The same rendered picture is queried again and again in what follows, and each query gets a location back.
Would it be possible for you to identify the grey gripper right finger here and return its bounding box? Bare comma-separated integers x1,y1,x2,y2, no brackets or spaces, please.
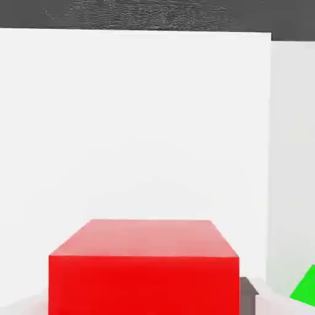
239,276,315,315

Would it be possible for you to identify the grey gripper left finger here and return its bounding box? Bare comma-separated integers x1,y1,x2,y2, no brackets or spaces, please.
0,290,49,315

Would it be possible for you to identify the small red cube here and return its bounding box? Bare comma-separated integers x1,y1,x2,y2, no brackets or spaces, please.
48,218,241,315

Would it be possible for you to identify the small green cube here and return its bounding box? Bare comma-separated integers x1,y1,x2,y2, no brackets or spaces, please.
289,263,315,308

